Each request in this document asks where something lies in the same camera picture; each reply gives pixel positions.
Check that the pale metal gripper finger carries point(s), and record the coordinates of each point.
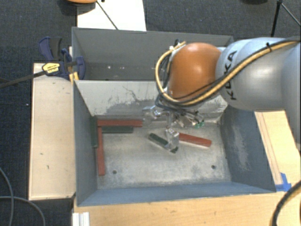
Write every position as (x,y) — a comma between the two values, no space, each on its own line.
(173,138)
(166,145)

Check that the red-brown flat block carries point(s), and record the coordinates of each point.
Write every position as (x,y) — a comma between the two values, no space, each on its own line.
(120,123)
(195,140)
(101,154)

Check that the pale wood flat board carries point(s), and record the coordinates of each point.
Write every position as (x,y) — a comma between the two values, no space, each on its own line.
(51,138)

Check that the grey metal bin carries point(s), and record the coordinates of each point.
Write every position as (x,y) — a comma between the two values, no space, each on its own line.
(145,163)

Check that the dark green block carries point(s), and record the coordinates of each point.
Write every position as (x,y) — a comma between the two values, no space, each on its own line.
(117,129)
(94,133)
(157,139)

